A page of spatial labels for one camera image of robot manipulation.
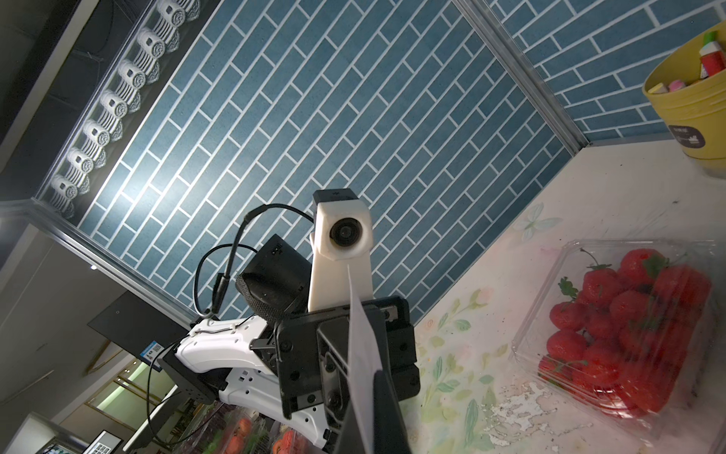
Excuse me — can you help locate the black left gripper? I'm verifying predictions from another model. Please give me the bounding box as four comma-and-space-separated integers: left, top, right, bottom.
276, 296, 421, 419

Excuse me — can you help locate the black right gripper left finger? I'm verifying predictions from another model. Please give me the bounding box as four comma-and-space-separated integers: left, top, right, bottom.
334, 408, 369, 454

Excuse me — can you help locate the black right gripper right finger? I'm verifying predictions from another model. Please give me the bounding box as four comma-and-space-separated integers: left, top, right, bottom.
374, 371, 411, 454

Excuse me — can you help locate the white fruit sticker sheet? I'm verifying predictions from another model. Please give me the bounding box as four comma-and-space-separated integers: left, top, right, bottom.
347, 267, 382, 454

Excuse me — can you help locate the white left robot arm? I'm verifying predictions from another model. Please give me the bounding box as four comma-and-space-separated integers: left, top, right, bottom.
175, 226, 421, 453

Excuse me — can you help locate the clear box of strawberries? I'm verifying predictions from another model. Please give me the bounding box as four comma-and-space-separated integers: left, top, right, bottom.
512, 239, 725, 446

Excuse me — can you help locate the overhead LED light strip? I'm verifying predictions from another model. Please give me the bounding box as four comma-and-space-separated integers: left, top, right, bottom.
39, 0, 202, 219

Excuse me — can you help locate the yellow pen cup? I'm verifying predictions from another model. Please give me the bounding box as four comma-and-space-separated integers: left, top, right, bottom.
643, 22, 725, 179

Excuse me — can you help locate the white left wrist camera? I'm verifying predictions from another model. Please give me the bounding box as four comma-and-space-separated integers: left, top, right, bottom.
307, 188, 374, 312

